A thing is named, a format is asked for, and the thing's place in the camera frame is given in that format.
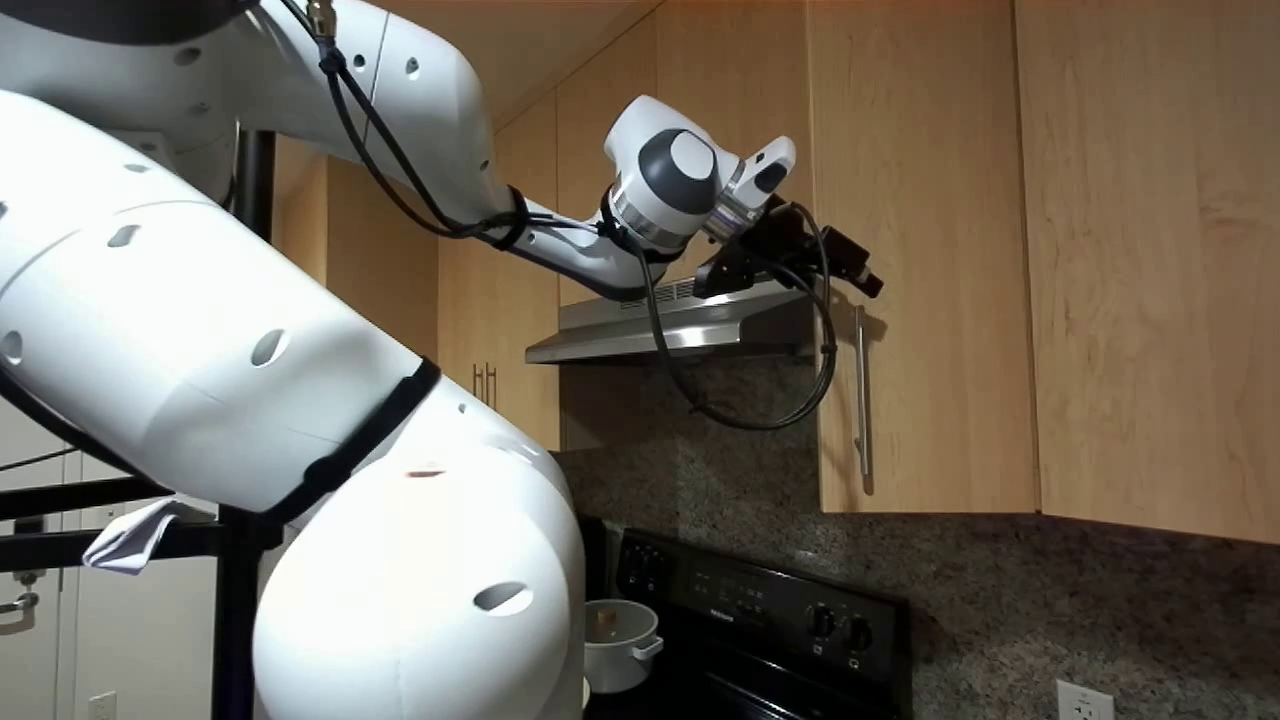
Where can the white pot on stove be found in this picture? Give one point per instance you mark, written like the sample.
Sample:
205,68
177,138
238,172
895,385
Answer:
623,641

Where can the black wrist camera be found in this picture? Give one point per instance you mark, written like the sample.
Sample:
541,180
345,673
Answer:
850,262

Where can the silver bar door handle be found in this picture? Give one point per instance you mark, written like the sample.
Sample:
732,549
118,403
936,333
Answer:
862,392

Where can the light wood cabinet door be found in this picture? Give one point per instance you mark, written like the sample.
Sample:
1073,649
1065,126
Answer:
912,144

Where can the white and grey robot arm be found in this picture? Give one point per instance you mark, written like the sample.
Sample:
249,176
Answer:
437,564

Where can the stainless steel range hood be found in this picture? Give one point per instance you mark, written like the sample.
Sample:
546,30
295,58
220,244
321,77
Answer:
679,323

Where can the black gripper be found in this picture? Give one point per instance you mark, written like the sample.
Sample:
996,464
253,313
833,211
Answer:
776,244

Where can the white wall outlet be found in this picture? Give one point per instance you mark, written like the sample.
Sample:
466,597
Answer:
1073,701

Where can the right light wood cabinet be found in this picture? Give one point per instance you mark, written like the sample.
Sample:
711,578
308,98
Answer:
1154,258

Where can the black stove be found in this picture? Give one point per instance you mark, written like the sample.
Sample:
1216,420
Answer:
755,641

